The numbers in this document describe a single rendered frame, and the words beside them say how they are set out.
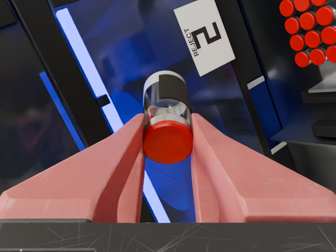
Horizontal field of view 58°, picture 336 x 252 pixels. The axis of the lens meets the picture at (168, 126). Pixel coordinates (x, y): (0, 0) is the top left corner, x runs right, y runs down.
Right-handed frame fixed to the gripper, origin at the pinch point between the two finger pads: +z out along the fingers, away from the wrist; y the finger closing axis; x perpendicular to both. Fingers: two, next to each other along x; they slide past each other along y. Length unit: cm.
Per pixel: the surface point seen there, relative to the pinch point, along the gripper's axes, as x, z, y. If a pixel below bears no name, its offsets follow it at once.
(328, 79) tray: 11.9, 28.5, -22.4
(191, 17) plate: 3.2, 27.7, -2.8
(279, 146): 27.2, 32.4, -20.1
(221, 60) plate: 8.3, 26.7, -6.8
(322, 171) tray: 28.8, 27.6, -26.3
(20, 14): 0.7, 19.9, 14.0
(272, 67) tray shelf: 14.0, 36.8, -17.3
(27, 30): 2.0, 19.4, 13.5
